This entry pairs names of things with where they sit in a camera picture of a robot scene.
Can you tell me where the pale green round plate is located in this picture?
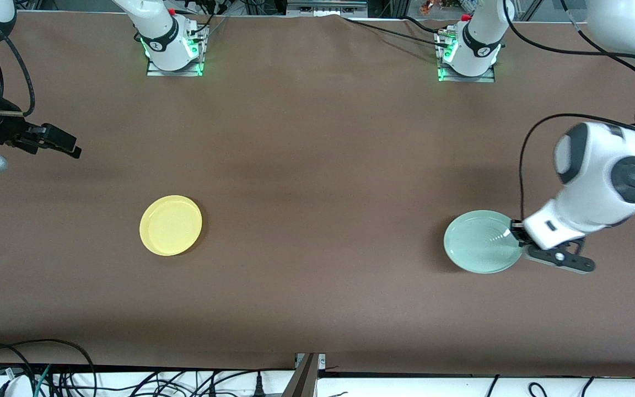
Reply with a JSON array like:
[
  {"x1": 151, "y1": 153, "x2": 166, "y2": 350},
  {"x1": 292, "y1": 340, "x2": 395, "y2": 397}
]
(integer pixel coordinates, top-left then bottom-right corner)
[{"x1": 443, "y1": 210, "x2": 525, "y2": 275}]

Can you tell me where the yellow round plate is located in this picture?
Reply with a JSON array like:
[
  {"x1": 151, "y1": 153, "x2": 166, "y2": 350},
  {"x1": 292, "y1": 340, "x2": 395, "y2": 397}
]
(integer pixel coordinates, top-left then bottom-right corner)
[{"x1": 139, "y1": 195, "x2": 203, "y2": 256}]

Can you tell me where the white adapter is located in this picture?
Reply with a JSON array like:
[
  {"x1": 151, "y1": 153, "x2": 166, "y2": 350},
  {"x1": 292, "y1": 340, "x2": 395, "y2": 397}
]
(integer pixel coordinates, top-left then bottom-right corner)
[{"x1": 0, "y1": 375, "x2": 33, "y2": 397}]

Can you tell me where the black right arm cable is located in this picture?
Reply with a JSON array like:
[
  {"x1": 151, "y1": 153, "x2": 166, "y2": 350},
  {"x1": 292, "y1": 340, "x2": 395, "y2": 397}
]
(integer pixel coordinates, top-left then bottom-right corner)
[{"x1": 0, "y1": 33, "x2": 36, "y2": 117}]

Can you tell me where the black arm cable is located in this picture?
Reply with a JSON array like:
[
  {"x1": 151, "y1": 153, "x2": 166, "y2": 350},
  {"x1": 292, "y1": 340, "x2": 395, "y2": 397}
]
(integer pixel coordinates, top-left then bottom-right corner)
[
  {"x1": 0, "y1": 33, "x2": 36, "y2": 117},
  {"x1": 502, "y1": 0, "x2": 635, "y2": 89}
]

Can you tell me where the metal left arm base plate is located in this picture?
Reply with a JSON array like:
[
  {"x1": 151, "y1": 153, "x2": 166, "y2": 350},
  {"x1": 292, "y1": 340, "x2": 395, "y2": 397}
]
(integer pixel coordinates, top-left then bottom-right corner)
[{"x1": 436, "y1": 30, "x2": 496, "y2": 83}]

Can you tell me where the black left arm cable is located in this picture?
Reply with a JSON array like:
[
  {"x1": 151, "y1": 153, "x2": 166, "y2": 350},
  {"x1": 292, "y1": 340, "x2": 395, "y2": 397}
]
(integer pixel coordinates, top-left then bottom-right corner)
[{"x1": 502, "y1": 0, "x2": 635, "y2": 89}]

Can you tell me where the black looping floor cable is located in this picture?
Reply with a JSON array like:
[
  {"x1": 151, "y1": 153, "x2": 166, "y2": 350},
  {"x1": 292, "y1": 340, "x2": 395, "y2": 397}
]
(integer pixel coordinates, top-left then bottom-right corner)
[{"x1": 0, "y1": 339, "x2": 98, "y2": 397}]

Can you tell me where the green cable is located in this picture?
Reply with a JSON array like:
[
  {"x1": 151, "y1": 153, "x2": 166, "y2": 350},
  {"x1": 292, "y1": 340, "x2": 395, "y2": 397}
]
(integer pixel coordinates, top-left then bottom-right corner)
[{"x1": 33, "y1": 364, "x2": 53, "y2": 397}]

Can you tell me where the black cable on table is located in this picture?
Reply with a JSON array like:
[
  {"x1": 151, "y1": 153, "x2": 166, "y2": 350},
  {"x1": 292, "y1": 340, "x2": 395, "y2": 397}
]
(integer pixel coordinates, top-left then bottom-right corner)
[{"x1": 344, "y1": 17, "x2": 450, "y2": 44}]

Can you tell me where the metal frame bracket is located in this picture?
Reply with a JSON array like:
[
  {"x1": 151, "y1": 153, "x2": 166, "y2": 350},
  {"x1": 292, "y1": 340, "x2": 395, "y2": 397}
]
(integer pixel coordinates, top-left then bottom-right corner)
[{"x1": 281, "y1": 352, "x2": 327, "y2": 397}]

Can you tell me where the aluminium frame rail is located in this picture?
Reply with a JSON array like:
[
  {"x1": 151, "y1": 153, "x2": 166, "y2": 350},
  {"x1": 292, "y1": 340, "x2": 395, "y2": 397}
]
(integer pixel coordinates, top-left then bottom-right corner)
[{"x1": 286, "y1": 0, "x2": 368, "y2": 18}]

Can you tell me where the black power plug cable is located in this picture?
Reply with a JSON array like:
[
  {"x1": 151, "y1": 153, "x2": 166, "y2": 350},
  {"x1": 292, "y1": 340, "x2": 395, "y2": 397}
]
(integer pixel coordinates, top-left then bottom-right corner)
[{"x1": 207, "y1": 371, "x2": 274, "y2": 397}]

